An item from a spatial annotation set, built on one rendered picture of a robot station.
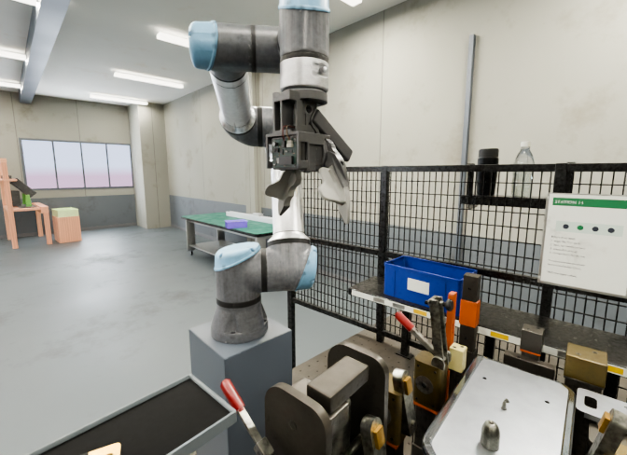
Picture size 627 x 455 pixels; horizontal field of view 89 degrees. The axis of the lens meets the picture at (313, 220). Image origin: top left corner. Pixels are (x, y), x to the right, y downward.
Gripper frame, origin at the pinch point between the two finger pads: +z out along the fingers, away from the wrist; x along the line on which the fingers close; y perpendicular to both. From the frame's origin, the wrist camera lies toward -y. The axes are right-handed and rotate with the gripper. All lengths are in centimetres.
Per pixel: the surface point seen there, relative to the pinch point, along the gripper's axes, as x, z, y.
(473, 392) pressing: 18, 44, -37
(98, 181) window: -967, 18, -223
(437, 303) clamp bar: 9.6, 23.1, -33.9
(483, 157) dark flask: 2, -14, -97
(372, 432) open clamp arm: 11.6, 34.9, -1.9
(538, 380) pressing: 29, 44, -52
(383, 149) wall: -159, -34, -306
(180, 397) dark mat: -11.3, 27.9, 19.5
